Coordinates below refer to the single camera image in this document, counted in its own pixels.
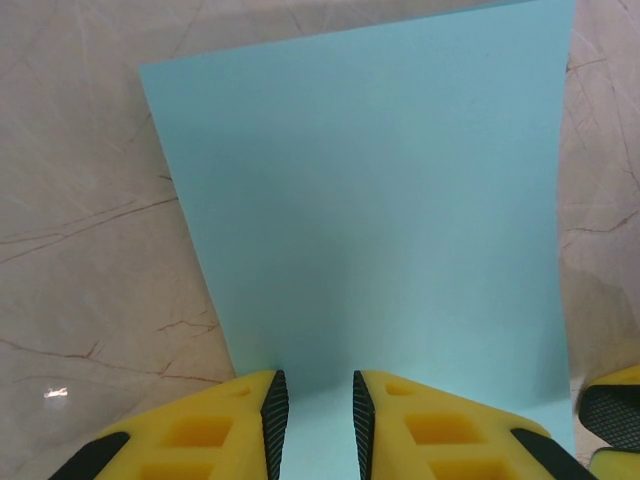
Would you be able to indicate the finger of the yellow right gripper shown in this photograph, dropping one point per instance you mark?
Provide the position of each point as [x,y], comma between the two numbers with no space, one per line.
[620,460]
[617,410]

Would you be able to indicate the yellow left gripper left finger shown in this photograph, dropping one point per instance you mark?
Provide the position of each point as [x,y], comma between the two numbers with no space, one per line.
[245,440]

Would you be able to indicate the light blue paper sheet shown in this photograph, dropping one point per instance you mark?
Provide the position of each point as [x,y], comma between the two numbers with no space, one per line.
[375,200]

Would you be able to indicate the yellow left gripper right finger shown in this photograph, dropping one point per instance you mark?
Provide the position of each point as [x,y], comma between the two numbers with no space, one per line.
[395,440]

